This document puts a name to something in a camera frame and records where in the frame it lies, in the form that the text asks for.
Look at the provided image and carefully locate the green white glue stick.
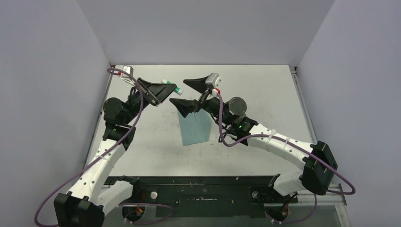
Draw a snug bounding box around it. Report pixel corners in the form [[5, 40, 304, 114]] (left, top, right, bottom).
[[161, 79, 184, 95]]

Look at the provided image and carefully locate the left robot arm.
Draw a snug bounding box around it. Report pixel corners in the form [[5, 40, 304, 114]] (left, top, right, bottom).
[[53, 78, 177, 227]]

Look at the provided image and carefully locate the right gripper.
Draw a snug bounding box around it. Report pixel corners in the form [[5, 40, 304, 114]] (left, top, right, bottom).
[[170, 77, 232, 127]]

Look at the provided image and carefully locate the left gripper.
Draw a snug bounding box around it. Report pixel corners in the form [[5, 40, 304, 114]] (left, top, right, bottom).
[[122, 78, 176, 125]]

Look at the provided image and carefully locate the aluminium frame rail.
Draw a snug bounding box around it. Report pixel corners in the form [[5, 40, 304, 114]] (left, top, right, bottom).
[[64, 184, 347, 227]]

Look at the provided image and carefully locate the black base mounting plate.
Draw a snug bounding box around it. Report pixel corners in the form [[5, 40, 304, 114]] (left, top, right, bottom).
[[105, 176, 298, 218]]

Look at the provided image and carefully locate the teal envelope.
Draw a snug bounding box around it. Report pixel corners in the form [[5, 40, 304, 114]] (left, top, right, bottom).
[[178, 110, 212, 146]]

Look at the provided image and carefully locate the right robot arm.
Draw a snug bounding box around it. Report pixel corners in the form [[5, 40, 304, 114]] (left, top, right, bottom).
[[169, 73, 338, 202]]

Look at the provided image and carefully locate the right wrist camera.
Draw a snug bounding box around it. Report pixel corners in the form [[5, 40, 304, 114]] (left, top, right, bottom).
[[205, 73, 222, 89]]

